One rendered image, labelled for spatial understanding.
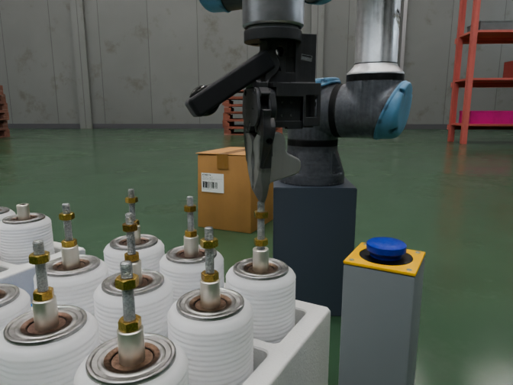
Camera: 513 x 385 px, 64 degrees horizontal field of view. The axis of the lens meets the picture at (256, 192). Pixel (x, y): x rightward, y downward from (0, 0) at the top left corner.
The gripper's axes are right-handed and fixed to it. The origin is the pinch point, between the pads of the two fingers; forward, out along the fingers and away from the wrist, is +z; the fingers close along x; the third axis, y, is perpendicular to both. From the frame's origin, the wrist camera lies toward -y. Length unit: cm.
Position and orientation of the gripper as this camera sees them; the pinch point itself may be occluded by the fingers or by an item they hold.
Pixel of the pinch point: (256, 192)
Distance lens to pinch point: 54.0
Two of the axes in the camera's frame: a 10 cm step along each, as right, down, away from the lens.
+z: 0.0, 9.8, 2.0
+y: 9.6, -0.6, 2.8
